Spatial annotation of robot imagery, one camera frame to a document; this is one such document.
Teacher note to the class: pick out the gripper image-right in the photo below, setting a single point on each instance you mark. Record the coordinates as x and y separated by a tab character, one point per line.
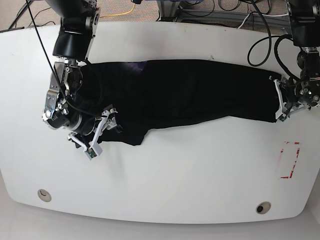
289	98

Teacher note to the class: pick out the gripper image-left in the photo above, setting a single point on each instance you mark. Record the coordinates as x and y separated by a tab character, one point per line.
107	121

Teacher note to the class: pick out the black t-shirt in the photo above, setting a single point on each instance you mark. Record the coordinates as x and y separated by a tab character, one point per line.
159	94

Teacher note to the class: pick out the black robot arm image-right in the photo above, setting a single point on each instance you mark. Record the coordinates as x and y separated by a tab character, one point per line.
304	18

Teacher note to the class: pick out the red tape rectangle marking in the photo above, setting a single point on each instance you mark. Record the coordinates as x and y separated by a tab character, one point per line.
287	161

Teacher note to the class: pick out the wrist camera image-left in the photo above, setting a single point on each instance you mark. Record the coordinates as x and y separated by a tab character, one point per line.
93	152

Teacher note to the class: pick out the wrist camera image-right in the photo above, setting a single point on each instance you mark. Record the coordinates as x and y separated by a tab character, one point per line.
280	116

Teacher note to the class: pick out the left table cable grommet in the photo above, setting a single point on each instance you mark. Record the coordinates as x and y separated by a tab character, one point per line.
44	195

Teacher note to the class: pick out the table cable grommet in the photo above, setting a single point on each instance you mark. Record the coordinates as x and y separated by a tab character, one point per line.
263	208
44	195

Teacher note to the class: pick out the right table cable grommet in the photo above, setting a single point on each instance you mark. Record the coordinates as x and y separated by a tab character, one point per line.
263	208

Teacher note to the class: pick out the aluminium frame stand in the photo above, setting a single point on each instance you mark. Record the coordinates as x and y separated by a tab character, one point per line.
172	10

